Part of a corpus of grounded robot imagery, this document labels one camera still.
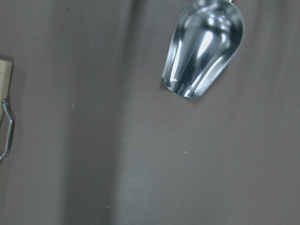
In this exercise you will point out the metal board handle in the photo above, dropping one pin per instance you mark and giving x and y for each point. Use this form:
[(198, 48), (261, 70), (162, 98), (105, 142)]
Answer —
[(5, 104)]

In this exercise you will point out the wooden cutting board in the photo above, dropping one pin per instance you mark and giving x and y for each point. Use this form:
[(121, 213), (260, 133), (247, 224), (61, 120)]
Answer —
[(5, 78)]

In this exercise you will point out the metal ice scoop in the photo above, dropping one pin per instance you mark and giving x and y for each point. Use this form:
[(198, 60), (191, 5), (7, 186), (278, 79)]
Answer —
[(205, 39)]

